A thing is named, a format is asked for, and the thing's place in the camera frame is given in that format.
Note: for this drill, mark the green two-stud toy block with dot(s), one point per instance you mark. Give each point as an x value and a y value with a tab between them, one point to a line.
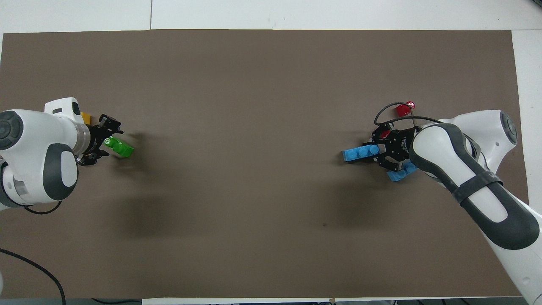
122	148

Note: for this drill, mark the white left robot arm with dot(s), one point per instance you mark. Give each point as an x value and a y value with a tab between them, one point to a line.
38	144

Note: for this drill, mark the blue three-stud toy block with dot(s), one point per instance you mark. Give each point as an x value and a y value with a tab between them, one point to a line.
400	174
360	153

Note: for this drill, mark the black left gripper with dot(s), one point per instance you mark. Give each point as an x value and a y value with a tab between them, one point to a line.
96	140

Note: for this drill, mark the yellow two-stud toy block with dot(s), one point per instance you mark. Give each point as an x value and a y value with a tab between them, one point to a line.
86	118

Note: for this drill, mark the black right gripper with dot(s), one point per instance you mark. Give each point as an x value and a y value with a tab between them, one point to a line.
398	146

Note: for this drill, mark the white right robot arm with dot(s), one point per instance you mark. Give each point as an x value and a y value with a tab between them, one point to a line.
465	169

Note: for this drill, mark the red one-stud toy block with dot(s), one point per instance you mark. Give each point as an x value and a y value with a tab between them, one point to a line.
384	135
403	110

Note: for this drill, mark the brown table mat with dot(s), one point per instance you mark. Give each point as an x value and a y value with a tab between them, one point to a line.
254	84

